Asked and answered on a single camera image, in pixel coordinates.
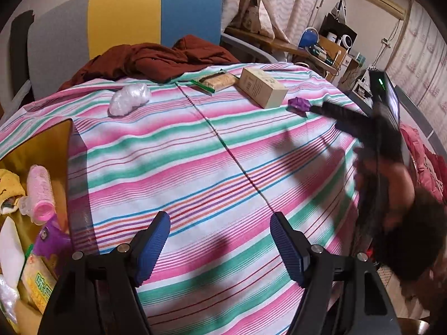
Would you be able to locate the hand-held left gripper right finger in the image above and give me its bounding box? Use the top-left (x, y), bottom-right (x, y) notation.
top-left (270, 211), bottom-right (402, 335)

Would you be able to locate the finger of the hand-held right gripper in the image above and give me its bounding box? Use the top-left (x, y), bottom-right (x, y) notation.
top-left (309, 102), bottom-right (376, 140)

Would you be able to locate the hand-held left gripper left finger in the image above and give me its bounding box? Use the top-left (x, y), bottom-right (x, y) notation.
top-left (37, 211), bottom-right (172, 335)

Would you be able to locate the purple hair clip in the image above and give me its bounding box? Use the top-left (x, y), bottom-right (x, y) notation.
top-left (288, 97), bottom-right (312, 116)

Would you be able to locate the pink hair roller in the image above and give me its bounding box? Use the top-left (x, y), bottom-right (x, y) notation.
top-left (27, 165), bottom-right (56, 224)

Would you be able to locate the golden box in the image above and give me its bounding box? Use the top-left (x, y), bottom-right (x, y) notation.
top-left (0, 119), bottom-right (74, 335)

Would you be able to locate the person's right forearm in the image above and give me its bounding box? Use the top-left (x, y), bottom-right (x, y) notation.
top-left (379, 185), bottom-right (447, 308)

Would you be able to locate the person's right hand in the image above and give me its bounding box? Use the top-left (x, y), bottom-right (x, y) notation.
top-left (380, 162), bottom-right (415, 224)

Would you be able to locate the pink red garment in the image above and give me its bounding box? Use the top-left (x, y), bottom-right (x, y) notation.
top-left (400, 124), bottom-right (447, 203)

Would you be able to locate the patterned side curtain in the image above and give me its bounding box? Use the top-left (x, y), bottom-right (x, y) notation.
top-left (387, 0), bottom-right (447, 130)

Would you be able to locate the blue jug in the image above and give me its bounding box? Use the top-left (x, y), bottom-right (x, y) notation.
top-left (298, 28), bottom-right (320, 49)

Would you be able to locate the cardboard box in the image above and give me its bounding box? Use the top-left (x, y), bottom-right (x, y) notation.
top-left (237, 67), bottom-right (289, 109)

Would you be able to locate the black shelf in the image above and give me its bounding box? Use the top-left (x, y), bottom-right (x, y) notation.
top-left (319, 13), bottom-right (357, 47)

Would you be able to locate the purple packet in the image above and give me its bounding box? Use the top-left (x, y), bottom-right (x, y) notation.
top-left (33, 214), bottom-right (70, 273)

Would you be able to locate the wooden desk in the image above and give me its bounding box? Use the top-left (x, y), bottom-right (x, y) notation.
top-left (223, 26), bottom-right (341, 75)

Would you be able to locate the striped tablecloth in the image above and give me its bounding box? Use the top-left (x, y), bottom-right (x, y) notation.
top-left (0, 61), bottom-right (371, 335)

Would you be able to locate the yellow green snack packet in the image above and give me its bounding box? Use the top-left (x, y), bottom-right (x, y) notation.
top-left (21, 251), bottom-right (58, 315)

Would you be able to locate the biscuit pack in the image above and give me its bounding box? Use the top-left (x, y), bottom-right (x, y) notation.
top-left (190, 71), bottom-right (238, 95)

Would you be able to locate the patterned window curtain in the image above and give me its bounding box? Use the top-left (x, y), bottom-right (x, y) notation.
top-left (112, 0), bottom-right (329, 42)

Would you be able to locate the white oblong object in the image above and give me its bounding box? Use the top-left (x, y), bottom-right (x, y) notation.
top-left (0, 216), bottom-right (26, 288)

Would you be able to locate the white plastic bag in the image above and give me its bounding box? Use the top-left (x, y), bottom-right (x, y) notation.
top-left (108, 84), bottom-right (151, 116)

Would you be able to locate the clear plastic bag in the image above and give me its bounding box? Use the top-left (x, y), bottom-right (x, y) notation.
top-left (0, 274), bottom-right (20, 325)

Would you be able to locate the yellow plush toy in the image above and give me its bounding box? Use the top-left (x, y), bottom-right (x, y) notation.
top-left (0, 168), bottom-right (27, 215)

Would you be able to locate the red-brown garment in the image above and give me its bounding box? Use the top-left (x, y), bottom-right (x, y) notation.
top-left (58, 35), bottom-right (241, 91)

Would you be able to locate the grey yellow blue chair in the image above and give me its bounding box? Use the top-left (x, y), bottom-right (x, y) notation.
top-left (10, 0), bottom-right (280, 109)

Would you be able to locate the wall air conditioner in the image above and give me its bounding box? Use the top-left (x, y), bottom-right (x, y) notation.
top-left (360, 0), bottom-right (407, 18)

